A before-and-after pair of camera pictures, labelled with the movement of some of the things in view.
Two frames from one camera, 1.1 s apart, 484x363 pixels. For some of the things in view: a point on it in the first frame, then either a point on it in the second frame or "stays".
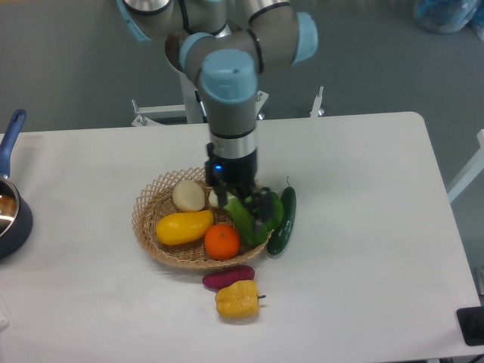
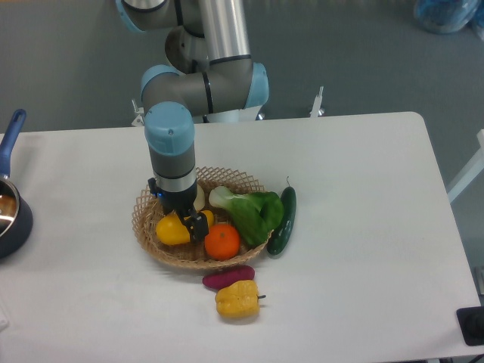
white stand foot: x=315 y=110 stays
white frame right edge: x=476 y=168 stays
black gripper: x=240 y=173 → x=172 y=202
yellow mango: x=179 y=228 stays
